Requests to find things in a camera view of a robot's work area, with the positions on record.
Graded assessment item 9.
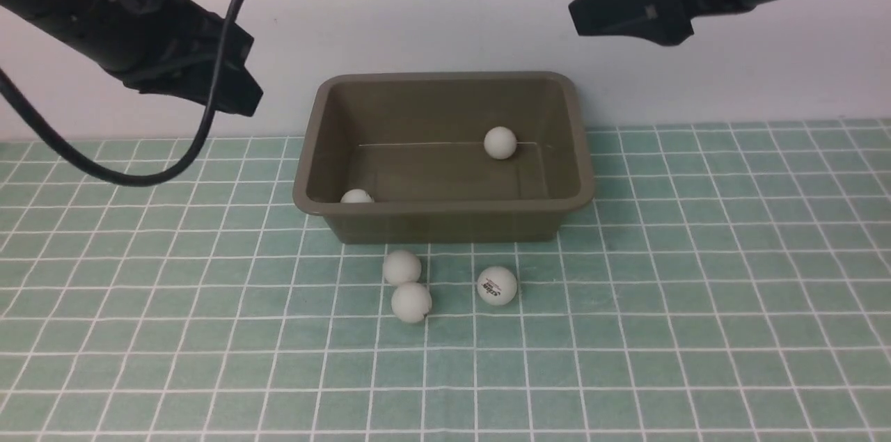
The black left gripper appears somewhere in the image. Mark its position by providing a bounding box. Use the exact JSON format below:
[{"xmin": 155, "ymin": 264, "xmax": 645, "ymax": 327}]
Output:
[{"xmin": 84, "ymin": 0, "xmax": 264, "ymax": 116}]

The plain white ping-pong ball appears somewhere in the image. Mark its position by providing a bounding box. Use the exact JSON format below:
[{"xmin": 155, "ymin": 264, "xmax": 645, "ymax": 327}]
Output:
[
  {"xmin": 381, "ymin": 251, "xmax": 423, "ymax": 286},
  {"xmin": 340, "ymin": 188, "xmax": 374, "ymax": 204}
]

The white logo ping-pong ball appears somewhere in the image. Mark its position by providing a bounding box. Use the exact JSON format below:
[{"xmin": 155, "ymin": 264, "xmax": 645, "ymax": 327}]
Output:
[
  {"xmin": 391, "ymin": 283, "xmax": 433, "ymax": 324},
  {"xmin": 483, "ymin": 126, "xmax": 519, "ymax": 160},
  {"xmin": 476, "ymin": 267, "xmax": 519, "ymax": 306}
]

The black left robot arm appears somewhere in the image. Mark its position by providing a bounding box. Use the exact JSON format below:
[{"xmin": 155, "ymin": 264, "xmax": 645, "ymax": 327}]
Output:
[{"xmin": 2, "ymin": 0, "xmax": 263, "ymax": 116}]

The olive plastic bin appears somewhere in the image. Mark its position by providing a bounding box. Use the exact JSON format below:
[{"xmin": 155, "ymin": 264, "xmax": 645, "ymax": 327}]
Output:
[{"xmin": 292, "ymin": 71, "xmax": 595, "ymax": 244}]

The green checkered tablecloth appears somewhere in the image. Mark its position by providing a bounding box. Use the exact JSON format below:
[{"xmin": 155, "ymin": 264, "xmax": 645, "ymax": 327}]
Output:
[{"xmin": 1, "ymin": 119, "xmax": 890, "ymax": 441}]

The left camera cable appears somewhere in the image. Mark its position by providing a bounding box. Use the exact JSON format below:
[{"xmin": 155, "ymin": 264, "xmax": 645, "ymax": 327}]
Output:
[{"xmin": 0, "ymin": 0, "xmax": 274, "ymax": 188}]

